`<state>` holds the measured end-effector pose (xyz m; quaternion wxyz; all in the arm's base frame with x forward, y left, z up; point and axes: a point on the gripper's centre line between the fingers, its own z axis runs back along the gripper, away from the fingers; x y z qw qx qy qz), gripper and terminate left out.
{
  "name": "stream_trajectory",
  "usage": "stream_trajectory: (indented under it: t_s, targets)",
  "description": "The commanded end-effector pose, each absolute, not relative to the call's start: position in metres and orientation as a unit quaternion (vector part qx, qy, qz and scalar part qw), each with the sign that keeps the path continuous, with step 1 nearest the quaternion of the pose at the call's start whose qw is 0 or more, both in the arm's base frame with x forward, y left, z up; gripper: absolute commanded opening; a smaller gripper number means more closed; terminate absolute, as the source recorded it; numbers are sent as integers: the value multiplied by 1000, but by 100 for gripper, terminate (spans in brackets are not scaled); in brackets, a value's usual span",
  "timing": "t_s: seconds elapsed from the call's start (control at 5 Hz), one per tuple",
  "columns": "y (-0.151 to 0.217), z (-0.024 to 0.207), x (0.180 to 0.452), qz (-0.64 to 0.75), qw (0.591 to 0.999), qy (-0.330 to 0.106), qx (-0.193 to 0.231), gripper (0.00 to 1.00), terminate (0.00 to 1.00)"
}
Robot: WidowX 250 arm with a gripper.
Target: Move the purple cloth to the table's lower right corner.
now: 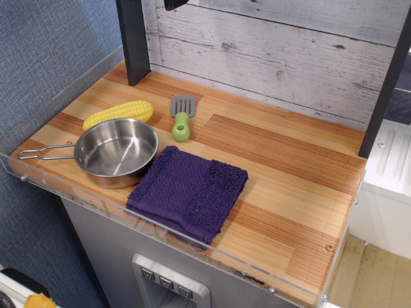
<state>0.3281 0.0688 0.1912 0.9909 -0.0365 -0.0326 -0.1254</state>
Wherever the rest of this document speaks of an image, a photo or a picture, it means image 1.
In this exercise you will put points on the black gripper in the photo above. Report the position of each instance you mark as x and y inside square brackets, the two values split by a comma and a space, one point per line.
[170, 5]

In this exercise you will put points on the purple cloth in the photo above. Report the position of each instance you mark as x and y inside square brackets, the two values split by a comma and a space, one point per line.
[189, 194]

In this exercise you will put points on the yellow toy corn cob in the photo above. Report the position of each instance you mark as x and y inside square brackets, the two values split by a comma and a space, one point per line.
[140, 110]

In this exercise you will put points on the stainless steel pan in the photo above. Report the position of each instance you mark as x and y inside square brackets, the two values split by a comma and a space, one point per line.
[115, 154]

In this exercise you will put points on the grey toy kitchen cabinet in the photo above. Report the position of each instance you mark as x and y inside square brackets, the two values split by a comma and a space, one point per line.
[110, 246]

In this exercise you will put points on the silver dispenser button panel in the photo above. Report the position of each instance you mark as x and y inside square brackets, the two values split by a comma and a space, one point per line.
[161, 286]

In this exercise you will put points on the white ribbed sink unit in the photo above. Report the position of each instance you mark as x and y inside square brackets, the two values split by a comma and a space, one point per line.
[381, 212]

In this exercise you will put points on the yellow object bottom left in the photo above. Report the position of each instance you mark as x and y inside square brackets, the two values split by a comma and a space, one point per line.
[39, 301]

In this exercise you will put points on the dark left upright post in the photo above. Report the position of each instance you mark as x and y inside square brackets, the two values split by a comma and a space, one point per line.
[133, 36]

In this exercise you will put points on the dark upright post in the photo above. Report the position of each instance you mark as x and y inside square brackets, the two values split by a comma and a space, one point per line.
[133, 36]
[389, 84]

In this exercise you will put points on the grey spatula green handle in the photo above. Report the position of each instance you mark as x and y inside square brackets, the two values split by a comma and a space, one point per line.
[182, 109]

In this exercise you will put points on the dark right upright post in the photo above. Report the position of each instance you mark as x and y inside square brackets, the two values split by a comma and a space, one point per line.
[389, 84]

